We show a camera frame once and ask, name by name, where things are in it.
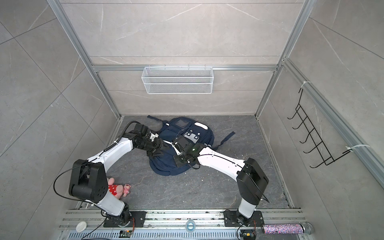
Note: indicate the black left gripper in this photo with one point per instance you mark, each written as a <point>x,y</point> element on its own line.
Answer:
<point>158,146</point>

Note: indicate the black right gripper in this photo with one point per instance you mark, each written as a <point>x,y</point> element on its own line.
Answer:
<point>178,164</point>

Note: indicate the navy blue student backpack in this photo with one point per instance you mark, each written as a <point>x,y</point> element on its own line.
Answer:
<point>181,126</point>

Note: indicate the white round cap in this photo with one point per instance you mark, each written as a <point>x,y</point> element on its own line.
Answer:
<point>81,226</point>

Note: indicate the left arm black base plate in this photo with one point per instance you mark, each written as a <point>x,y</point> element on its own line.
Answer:
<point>125,220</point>

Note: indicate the clear tape roll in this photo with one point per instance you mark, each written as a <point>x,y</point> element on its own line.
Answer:
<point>190,226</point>

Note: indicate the pink plush doll red dress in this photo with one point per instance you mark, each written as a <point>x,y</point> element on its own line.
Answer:
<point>118,190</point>

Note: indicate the white wire mesh basket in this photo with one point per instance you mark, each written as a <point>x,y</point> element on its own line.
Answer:
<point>178,80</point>

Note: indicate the glittery purple tube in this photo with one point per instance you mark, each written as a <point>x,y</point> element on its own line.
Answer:
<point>299,228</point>

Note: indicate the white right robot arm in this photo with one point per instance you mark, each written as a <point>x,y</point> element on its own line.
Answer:
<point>251,179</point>

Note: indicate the aluminium rail frame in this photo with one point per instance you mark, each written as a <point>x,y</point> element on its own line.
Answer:
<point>170,225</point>

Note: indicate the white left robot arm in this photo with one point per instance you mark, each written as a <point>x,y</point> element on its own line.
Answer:
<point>88,181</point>

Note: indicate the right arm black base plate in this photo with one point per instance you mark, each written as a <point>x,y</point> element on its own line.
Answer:
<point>235,219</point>

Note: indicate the black wire hook rack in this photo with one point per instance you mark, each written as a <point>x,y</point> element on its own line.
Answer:
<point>313,136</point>

